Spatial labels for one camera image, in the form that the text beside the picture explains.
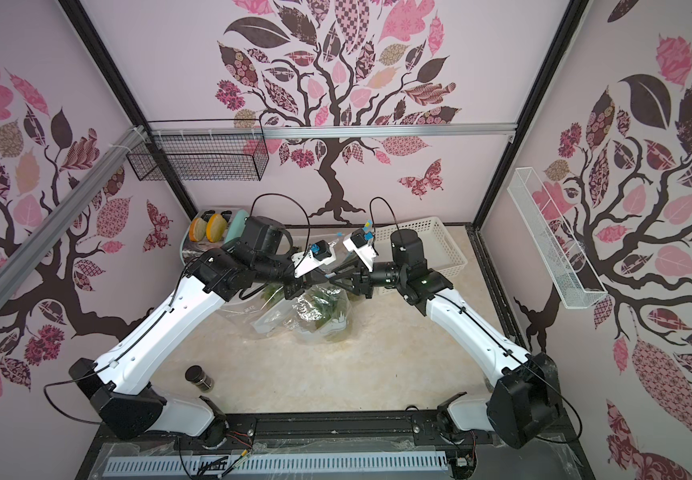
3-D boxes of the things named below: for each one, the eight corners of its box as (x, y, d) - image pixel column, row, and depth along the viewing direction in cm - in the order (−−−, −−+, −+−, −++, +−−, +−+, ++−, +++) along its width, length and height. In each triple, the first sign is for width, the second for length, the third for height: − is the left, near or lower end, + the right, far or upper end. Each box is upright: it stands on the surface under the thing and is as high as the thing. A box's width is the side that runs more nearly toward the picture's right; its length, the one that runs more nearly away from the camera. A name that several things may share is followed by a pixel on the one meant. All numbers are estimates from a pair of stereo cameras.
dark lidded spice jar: (201, 392, 82) (182, 379, 73) (205, 379, 85) (187, 365, 76) (212, 392, 82) (195, 379, 73) (216, 379, 85) (199, 365, 76)
